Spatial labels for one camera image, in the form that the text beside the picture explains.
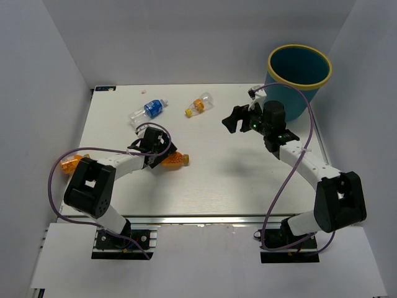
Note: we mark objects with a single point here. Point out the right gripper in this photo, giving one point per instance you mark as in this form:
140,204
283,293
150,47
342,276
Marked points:
231,122

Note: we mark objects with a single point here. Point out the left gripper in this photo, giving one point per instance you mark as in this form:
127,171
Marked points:
158,160

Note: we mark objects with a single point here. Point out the orange bottle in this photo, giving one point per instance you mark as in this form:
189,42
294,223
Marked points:
176,160
70,163

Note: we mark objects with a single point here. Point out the blue label clear bottle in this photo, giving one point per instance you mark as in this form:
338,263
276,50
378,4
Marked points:
147,112

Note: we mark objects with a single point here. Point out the yellow cap clear bottle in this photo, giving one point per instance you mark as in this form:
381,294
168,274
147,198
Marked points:
200,105

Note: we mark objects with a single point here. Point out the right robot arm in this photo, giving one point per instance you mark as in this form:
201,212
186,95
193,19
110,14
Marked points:
339,199

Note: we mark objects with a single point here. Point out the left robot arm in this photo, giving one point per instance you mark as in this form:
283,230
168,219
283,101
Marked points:
92,183

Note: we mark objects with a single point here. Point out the blue table label sticker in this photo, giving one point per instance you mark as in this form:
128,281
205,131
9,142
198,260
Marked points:
105,88

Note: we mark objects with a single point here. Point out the aluminium table front rail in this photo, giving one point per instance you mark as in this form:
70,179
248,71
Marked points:
197,219

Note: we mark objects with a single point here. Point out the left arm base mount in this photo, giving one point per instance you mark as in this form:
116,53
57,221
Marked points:
107,247

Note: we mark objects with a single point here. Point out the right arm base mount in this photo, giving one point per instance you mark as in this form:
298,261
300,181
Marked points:
282,247

